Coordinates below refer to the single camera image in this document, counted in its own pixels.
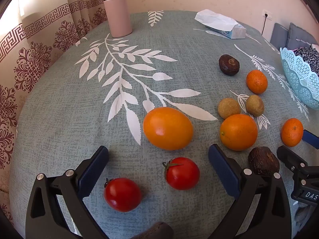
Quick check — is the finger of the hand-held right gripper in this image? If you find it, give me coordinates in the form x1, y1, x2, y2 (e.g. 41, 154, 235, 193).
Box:
302, 129, 319, 150
277, 145, 310, 173

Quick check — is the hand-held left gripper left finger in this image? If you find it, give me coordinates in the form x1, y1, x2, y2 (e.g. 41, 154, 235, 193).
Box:
25, 145, 110, 239

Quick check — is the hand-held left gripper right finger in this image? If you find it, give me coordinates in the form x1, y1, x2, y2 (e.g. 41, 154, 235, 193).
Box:
208, 144, 292, 239

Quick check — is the small tangerine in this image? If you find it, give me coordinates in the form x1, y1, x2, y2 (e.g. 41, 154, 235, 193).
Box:
281, 118, 304, 147
246, 70, 268, 94

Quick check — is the dark brown wrinkled fruit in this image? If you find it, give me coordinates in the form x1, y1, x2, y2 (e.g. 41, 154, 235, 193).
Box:
219, 54, 240, 75
248, 146, 280, 177

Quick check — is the red tomato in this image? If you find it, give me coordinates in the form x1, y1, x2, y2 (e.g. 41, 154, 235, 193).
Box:
162, 157, 200, 190
104, 177, 142, 212

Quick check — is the large orange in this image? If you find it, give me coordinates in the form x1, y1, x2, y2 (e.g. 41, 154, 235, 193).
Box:
143, 107, 194, 151
220, 114, 258, 151

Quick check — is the small brown kiwi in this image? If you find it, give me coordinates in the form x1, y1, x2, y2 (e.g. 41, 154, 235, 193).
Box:
246, 94, 265, 117
218, 98, 241, 119

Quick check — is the light blue lattice basket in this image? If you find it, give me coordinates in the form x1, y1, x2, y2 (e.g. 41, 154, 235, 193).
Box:
280, 47, 319, 110

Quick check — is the grey-green leaf print tablecloth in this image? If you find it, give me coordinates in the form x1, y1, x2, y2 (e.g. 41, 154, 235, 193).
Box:
9, 10, 319, 239

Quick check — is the leopard print cloth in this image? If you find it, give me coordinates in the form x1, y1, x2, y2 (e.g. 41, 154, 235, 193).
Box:
293, 47, 319, 76

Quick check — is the dark brown rounded object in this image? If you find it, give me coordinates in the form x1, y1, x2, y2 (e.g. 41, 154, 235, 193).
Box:
136, 221, 174, 239

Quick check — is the beige patterned curtain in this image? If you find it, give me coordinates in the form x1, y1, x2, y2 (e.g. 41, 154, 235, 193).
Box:
0, 0, 111, 219

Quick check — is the white tissue sheet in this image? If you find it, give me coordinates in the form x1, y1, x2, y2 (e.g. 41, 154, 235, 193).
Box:
194, 9, 238, 31

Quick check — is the pink insulated bottle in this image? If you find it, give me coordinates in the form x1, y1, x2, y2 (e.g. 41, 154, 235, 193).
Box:
102, 0, 132, 38

